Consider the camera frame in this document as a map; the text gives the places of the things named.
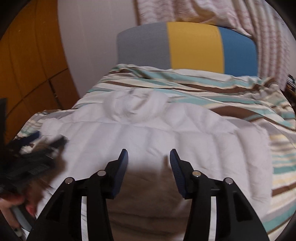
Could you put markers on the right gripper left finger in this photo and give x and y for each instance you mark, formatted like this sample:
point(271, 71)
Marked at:
point(78, 210)

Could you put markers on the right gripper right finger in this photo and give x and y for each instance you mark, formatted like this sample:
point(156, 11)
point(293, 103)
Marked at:
point(222, 200)

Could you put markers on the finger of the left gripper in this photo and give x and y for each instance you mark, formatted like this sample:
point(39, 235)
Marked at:
point(46, 145)
point(28, 139)

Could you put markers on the white quilted puffer jacket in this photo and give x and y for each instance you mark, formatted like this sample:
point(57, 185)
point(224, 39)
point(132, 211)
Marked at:
point(149, 125)

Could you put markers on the person's left hand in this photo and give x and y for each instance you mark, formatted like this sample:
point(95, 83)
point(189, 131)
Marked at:
point(10, 205)

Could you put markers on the wooden wardrobe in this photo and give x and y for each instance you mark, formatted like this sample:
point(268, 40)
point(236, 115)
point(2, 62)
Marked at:
point(34, 71)

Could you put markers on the striped bed cover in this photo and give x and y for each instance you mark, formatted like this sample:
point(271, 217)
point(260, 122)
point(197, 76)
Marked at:
point(258, 101)

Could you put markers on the ship print curtain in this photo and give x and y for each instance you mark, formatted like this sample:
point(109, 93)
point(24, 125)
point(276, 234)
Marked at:
point(255, 19)

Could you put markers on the grey yellow blue headboard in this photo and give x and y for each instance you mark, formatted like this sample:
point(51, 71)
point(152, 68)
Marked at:
point(182, 45)

